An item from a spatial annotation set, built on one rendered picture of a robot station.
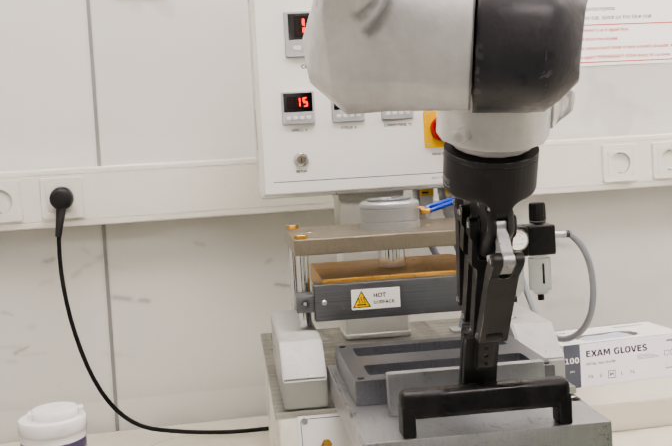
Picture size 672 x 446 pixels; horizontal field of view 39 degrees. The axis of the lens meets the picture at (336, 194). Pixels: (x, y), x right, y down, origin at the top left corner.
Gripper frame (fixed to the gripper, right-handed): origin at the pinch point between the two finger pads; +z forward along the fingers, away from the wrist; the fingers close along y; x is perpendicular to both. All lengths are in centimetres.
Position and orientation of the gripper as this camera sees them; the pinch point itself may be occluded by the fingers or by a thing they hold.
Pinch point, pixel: (478, 360)
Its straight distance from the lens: 85.0
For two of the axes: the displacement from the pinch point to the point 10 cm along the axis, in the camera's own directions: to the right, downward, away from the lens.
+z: 0.1, 9.2, 4.0
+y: 1.3, 3.9, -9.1
